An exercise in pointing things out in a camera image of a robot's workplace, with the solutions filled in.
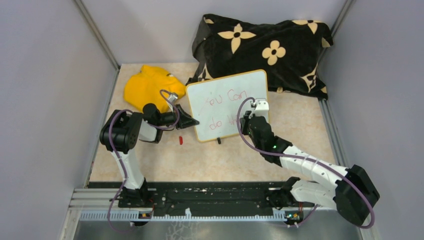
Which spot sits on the yellow-framed whiteboard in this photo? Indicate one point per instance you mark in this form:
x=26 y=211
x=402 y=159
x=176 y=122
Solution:
x=215 y=103

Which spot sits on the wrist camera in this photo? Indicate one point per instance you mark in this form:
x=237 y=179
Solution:
x=172 y=98
x=260 y=108

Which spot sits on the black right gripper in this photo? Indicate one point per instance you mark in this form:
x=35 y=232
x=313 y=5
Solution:
x=245 y=121

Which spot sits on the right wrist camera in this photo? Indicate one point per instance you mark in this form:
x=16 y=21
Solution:
x=260 y=108

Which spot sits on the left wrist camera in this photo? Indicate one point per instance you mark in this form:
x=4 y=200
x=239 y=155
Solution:
x=172 y=98

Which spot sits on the black floral pillow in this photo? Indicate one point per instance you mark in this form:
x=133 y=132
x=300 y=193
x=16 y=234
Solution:
x=287 y=51

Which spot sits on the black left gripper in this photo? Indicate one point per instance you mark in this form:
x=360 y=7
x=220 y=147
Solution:
x=183 y=119

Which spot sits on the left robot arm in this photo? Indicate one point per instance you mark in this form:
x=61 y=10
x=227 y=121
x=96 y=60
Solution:
x=120 y=134

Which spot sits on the yellow folded cloth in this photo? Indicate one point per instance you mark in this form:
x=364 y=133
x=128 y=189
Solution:
x=144 y=88

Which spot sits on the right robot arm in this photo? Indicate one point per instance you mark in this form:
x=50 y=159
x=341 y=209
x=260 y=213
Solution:
x=348 y=190

